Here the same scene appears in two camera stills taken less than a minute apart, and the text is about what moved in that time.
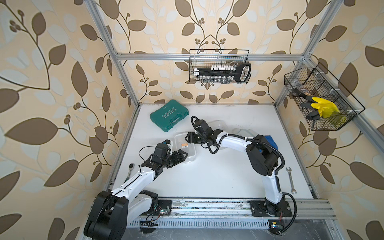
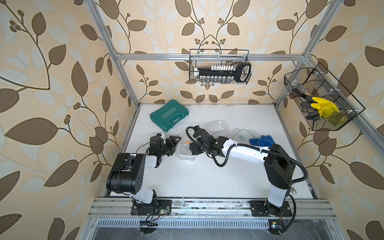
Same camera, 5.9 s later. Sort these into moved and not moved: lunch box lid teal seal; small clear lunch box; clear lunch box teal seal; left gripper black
Moved: left gripper black
Not moved: small clear lunch box; clear lunch box teal seal; lunch box lid teal seal
